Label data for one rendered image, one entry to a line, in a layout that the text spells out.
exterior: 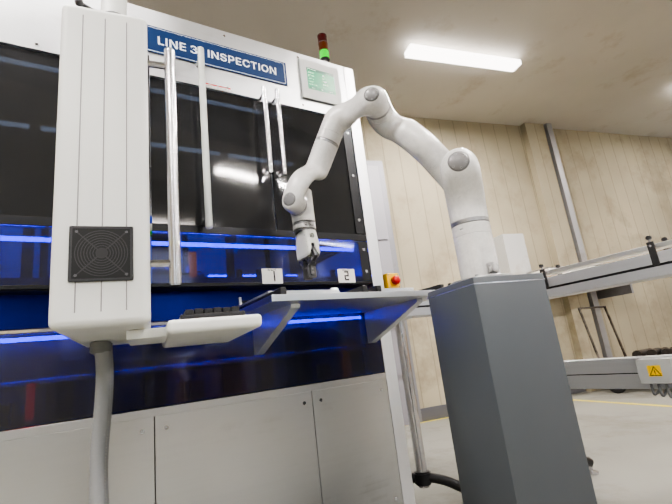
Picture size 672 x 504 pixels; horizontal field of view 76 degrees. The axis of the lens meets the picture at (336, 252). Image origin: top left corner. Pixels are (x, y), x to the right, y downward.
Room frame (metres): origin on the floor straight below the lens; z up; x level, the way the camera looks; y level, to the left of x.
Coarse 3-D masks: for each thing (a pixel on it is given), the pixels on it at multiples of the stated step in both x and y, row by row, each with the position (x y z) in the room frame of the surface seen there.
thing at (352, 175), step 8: (344, 136) 1.85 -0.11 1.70; (344, 144) 1.85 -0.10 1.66; (352, 144) 1.87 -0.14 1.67; (352, 152) 1.87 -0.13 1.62; (352, 160) 1.86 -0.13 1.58; (352, 168) 1.86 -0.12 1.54; (352, 176) 1.85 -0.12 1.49; (352, 184) 1.85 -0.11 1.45; (352, 192) 1.85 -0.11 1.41; (352, 200) 1.85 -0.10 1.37; (360, 208) 1.87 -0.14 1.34; (360, 216) 1.86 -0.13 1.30; (360, 224) 1.86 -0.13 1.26; (360, 232) 1.86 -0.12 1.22; (360, 248) 1.85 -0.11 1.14; (360, 256) 1.84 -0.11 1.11; (368, 256) 1.87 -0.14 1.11; (368, 264) 1.86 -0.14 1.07; (368, 272) 1.86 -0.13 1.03
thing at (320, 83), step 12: (300, 60) 1.73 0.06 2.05; (300, 72) 1.73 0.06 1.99; (312, 72) 1.76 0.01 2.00; (324, 72) 1.79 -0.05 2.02; (336, 72) 1.83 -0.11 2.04; (312, 84) 1.75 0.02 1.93; (324, 84) 1.79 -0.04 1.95; (336, 84) 1.83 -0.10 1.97; (312, 96) 1.75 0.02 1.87; (324, 96) 1.78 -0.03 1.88; (336, 96) 1.82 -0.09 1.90
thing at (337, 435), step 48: (336, 384) 1.74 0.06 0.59; (384, 384) 1.86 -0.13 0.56; (0, 432) 1.18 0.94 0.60; (48, 432) 1.24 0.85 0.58; (144, 432) 1.37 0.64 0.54; (192, 432) 1.45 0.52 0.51; (240, 432) 1.53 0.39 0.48; (288, 432) 1.62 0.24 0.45; (336, 432) 1.73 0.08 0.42; (384, 432) 1.84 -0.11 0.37; (0, 480) 1.19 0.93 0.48; (48, 480) 1.24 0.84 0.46; (144, 480) 1.37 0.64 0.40; (192, 480) 1.44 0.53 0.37; (240, 480) 1.52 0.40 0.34; (288, 480) 1.61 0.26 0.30; (336, 480) 1.71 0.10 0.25; (384, 480) 1.83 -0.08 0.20
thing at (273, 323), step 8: (296, 304) 1.29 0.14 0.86; (272, 312) 1.40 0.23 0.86; (280, 312) 1.35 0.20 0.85; (288, 312) 1.30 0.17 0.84; (264, 320) 1.46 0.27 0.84; (272, 320) 1.40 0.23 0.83; (280, 320) 1.35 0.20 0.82; (288, 320) 1.36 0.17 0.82; (256, 328) 1.53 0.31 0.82; (264, 328) 1.47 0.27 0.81; (272, 328) 1.41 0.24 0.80; (280, 328) 1.40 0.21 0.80; (256, 336) 1.53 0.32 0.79; (264, 336) 1.47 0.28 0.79; (272, 336) 1.44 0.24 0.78; (256, 344) 1.54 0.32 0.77; (264, 344) 1.48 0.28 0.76; (256, 352) 1.54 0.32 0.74; (264, 352) 1.55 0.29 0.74
